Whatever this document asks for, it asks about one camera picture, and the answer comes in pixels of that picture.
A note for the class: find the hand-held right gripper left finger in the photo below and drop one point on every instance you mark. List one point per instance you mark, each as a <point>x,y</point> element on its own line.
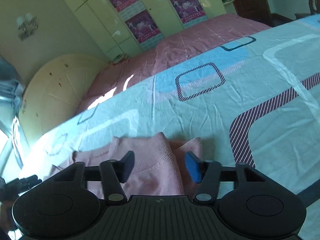
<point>128,165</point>

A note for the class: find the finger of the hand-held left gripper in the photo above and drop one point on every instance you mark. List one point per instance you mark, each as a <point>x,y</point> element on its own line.
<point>30,182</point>

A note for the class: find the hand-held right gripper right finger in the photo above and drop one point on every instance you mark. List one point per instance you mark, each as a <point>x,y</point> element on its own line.
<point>193,166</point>

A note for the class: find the pink sweater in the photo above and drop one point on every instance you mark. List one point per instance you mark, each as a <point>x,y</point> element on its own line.
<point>150,160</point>

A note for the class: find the window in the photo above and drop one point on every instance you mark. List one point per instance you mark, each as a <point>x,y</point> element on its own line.
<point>3,150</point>

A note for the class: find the cream headboard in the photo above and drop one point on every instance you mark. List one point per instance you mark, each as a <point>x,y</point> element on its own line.
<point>57,92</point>

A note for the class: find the blue patterned curtain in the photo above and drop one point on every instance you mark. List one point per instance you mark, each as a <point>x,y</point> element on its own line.
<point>8,80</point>

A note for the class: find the bed with patterned blue sheet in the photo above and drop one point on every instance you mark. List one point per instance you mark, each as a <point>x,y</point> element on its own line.
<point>250,67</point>

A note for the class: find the pink bedsheet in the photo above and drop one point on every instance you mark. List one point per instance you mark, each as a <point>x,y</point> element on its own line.
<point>187,45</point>

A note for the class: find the cream wardrobe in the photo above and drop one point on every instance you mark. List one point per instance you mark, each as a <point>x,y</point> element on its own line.
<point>95,22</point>

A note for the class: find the dark wooden door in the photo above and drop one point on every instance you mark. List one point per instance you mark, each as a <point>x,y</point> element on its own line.
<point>247,0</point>

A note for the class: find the wall lamp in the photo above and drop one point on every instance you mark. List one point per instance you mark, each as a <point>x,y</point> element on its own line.
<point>27,27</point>

